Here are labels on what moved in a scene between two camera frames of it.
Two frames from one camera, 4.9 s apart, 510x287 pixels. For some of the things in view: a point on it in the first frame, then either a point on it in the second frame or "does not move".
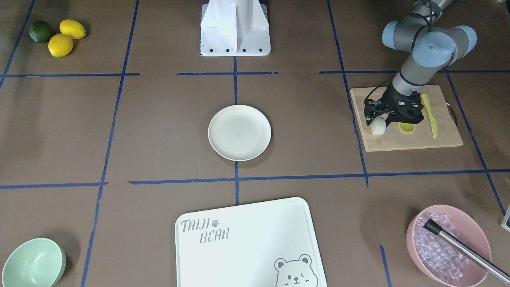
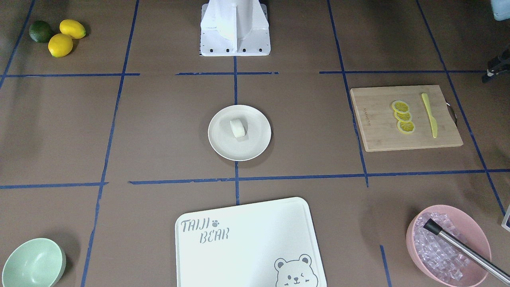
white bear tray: (271, 244) does not move
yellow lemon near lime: (60, 45) does not move
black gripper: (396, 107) → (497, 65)
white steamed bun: (378, 126) → (237, 127)
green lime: (40, 31) does not move
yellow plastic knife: (433, 123) does not move
